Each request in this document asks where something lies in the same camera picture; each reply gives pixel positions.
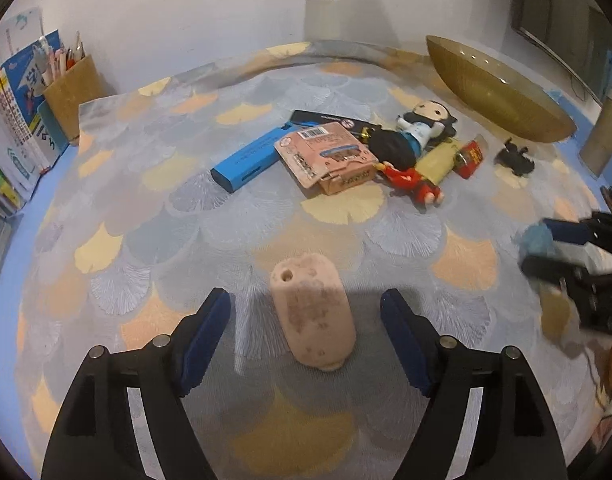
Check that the black lighter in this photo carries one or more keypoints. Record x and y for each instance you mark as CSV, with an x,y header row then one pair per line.
x,y
326,119

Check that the pink cardboard packet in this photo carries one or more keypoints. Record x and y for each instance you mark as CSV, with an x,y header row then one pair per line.
x,y
321,152

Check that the brown pencil holder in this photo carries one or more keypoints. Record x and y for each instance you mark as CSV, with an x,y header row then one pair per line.
x,y
75,100

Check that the pink porous block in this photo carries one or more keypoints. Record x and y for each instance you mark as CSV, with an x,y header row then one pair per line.
x,y
311,310

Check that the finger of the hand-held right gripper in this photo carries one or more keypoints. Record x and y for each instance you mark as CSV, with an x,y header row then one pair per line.
x,y
571,232
576,280

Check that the clear document folder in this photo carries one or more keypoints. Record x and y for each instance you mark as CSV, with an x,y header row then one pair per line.
x,y
20,22

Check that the amber ribbed glass bowl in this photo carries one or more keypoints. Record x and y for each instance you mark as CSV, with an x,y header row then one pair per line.
x,y
496,95

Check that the black figurine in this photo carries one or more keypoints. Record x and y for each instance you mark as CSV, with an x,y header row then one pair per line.
x,y
518,160

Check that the black monitor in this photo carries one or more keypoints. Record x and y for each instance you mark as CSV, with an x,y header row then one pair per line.
x,y
561,10

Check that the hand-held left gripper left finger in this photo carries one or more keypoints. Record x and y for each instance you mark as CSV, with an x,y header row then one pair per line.
x,y
205,340

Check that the bunch of pens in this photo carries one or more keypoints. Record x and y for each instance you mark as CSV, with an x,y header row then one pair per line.
x,y
60,60

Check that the blue rectangular box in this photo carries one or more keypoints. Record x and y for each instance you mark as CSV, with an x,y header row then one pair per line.
x,y
246,160

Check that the blue translucent figurine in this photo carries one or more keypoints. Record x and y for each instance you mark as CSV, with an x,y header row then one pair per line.
x,y
536,240

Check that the black-haired doll red outfit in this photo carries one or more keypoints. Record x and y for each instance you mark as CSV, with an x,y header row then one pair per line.
x,y
393,150

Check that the fan-patterned tablecloth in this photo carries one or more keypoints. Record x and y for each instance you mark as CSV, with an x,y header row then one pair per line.
x,y
185,240

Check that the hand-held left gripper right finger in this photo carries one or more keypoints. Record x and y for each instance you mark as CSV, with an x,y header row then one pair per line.
x,y
406,340

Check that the white book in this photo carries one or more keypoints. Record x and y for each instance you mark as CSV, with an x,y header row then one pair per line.
x,y
10,125

